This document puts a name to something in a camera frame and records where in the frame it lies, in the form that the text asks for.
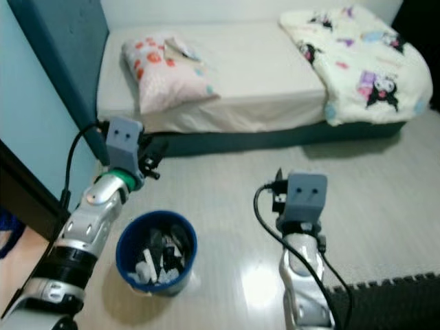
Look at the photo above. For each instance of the blue and white book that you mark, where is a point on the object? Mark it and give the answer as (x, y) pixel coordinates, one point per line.
(182, 49)

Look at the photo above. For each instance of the cream cartoon print blanket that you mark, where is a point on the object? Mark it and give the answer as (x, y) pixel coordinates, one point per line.
(357, 62)

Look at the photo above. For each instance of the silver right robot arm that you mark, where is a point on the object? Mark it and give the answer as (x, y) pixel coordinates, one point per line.
(302, 289)

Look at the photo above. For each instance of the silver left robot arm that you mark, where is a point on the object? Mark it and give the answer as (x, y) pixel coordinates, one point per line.
(93, 213)

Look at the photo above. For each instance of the pink pillow with orange spots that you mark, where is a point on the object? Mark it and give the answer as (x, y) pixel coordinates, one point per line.
(168, 86)

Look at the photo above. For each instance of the white paper rubbish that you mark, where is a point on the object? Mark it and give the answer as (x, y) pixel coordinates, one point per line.
(148, 265)

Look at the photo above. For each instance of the blue round trash bin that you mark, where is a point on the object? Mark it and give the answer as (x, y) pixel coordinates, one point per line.
(151, 289)

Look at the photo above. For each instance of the blue bag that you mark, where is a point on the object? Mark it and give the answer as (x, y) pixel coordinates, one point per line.
(10, 230)

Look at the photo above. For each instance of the black foam floor mat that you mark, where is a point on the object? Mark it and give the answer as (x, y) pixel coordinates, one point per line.
(399, 306)

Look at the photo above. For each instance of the black tall furniture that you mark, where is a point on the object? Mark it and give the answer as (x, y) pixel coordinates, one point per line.
(419, 41)

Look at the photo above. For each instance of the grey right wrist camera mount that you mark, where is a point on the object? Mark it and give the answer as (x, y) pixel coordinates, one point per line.
(306, 196)

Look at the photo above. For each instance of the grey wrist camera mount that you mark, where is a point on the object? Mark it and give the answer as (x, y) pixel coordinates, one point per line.
(124, 141)
(306, 196)

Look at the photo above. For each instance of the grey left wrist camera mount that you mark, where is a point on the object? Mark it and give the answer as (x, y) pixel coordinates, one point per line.
(124, 141)

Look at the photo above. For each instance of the dark teal bed frame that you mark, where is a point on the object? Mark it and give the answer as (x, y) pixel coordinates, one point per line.
(62, 55)

